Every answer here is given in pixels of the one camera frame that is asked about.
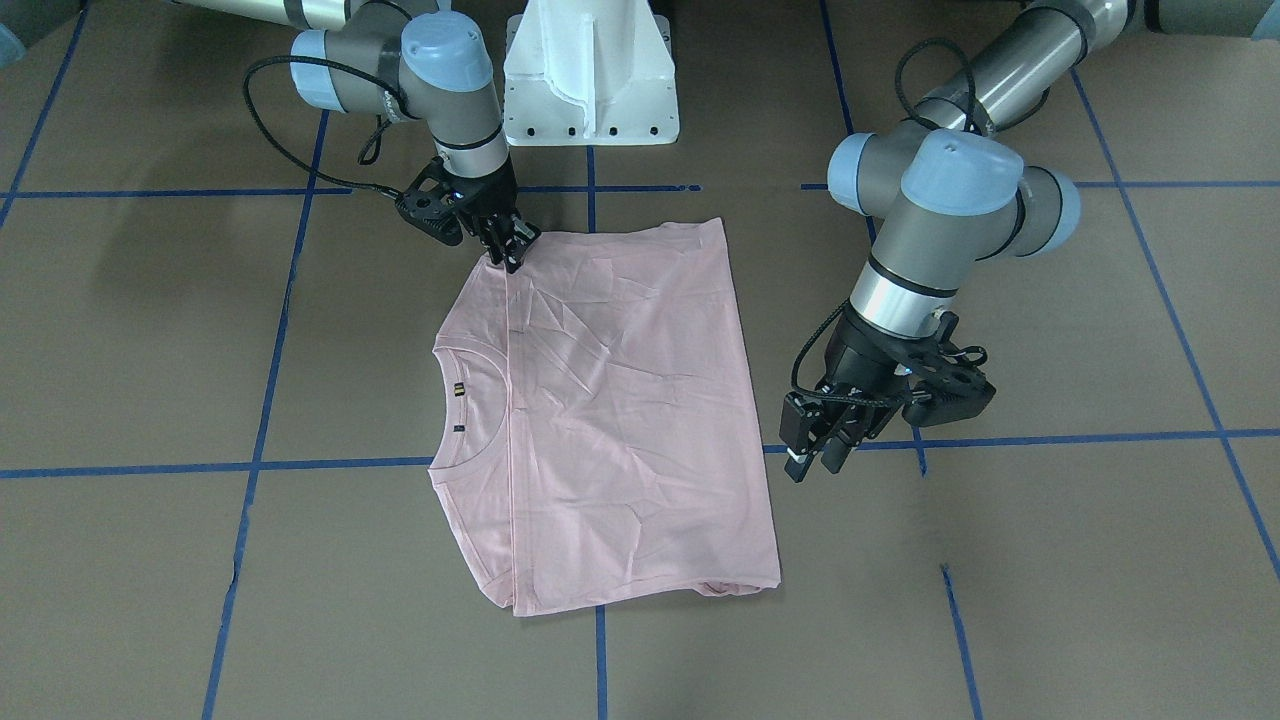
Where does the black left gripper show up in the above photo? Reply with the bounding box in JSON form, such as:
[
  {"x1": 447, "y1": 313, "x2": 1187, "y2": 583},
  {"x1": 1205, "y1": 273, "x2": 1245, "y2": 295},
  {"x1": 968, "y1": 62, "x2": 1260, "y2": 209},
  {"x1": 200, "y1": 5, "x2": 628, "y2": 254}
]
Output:
[{"x1": 780, "y1": 300, "x2": 905, "y2": 483}]

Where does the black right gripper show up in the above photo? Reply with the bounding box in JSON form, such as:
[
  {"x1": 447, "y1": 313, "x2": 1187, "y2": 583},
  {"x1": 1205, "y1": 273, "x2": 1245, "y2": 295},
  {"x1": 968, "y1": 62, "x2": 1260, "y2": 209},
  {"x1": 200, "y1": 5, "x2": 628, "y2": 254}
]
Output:
[{"x1": 445, "y1": 160, "x2": 541, "y2": 274}]

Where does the pink Snoopy t-shirt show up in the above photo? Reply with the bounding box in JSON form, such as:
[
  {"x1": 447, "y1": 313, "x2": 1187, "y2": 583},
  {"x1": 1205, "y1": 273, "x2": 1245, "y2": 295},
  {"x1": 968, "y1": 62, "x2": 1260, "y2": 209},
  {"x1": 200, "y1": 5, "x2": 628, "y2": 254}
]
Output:
[{"x1": 429, "y1": 218, "x2": 782, "y2": 618}]

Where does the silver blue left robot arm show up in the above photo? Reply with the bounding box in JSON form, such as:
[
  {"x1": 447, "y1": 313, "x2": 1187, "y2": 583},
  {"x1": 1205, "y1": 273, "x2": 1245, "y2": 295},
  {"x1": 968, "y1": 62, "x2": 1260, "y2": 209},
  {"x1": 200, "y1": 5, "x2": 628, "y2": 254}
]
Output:
[{"x1": 780, "y1": 1, "x2": 1277, "y2": 482}]

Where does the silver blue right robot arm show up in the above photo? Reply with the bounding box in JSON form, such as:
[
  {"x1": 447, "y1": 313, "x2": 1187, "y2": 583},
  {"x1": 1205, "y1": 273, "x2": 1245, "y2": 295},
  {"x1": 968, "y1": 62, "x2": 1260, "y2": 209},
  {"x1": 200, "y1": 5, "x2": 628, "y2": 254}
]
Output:
[{"x1": 207, "y1": 1, "x2": 540, "y2": 273}]

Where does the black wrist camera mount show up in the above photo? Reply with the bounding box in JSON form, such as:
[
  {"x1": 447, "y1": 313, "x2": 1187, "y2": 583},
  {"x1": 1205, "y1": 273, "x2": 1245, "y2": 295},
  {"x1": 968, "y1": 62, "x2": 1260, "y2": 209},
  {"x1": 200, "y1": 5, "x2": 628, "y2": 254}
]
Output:
[
  {"x1": 394, "y1": 156, "x2": 463, "y2": 247},
  {"x1": 893, "y1": 311, "x2": 996, "y2": 428}
]

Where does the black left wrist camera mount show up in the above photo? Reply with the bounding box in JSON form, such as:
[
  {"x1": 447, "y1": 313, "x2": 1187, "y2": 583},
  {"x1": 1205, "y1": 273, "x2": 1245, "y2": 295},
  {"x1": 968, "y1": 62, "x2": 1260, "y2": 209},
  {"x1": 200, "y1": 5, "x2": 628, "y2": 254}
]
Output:
[{"x1": 893, "y1": 311, "x2": 996, "y2": 428}]

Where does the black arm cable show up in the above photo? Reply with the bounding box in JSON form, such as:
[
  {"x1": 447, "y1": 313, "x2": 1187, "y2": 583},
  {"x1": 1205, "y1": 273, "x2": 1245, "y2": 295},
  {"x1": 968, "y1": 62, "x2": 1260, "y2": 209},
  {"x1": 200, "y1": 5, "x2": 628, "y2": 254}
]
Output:
[
  {"x1": 790, "y1": 38, "x2": 1001, "y2": 401},
  {"x1": 242, "y1": 55, "x2": 421, "y2": 201}
]

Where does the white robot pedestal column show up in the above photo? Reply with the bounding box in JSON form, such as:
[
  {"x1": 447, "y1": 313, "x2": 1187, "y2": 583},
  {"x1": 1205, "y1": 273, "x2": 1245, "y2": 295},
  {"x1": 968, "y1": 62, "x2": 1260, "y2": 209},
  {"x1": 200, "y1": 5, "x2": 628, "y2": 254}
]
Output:
[{"x1": 503, "y1": 1, "x2": 681, "y2": 147}]

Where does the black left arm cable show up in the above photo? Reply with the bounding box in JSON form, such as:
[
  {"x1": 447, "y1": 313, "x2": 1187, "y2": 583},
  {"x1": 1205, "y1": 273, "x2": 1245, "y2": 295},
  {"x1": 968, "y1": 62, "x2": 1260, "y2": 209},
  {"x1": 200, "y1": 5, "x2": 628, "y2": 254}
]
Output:
[{"x1": 790, "y1": 38, "x2": 1001, "y2": 401}]

